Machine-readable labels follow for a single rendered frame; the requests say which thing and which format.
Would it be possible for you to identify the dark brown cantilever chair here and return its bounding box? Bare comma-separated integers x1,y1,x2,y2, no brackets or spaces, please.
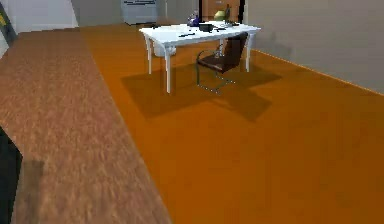
195,31,249,95

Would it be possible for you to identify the white table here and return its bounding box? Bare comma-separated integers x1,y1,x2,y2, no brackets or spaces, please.
138,20,262,94

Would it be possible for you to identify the purple glass vase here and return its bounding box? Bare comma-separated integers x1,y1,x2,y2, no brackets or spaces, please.
187,9,201,28

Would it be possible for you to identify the brown wooden cupboard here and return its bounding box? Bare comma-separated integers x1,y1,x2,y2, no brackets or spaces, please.
203,0,241,22

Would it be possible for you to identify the grey chest of drawers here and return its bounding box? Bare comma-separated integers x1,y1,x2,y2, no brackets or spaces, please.
120,0,159,26

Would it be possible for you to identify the black furniture block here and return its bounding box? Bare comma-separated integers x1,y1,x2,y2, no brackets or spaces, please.
0,126,24,224

